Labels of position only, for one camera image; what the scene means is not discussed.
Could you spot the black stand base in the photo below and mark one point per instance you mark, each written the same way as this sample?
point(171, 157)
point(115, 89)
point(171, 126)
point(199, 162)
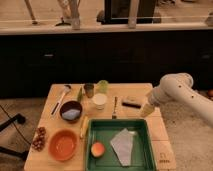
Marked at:
point(21, 120)

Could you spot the blue cloth in bowl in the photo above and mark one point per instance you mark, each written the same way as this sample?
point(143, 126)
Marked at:
point(71, 114)

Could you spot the white cup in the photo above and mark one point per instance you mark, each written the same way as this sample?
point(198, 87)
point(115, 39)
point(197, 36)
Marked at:
point(99, 100)

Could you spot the green translucent cup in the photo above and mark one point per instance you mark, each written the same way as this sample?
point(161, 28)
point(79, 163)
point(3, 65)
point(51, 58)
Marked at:
point(102, 86)

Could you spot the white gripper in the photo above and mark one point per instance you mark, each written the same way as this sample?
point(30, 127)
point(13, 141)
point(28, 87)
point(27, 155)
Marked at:
point(156, 97)

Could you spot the orange red bowl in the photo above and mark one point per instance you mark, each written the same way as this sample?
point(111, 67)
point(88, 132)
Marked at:
point(62, 145)

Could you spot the green plastic tray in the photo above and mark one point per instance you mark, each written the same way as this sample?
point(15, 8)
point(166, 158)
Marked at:
point(104, 130)

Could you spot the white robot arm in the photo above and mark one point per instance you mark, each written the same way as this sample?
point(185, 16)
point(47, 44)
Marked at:
point(178, 87)

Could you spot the dark brown bowl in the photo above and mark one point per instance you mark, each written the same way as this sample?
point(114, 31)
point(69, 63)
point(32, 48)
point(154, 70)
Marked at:
point(71, 105)

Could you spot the grey folded cloth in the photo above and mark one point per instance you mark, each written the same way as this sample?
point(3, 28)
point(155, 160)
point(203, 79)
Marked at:
point(122, 144)

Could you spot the bunch of red grapes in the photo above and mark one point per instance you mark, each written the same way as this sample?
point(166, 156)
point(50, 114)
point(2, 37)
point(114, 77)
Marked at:
point(39, 141)

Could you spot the yellow banana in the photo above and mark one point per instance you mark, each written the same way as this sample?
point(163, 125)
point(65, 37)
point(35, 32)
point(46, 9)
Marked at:
point(84, 127)

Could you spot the metal cup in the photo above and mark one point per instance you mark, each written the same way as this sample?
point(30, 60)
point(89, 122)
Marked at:
point(89, 89)

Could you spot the peach fruit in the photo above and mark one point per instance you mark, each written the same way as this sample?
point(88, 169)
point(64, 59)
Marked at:
point(97, 149)

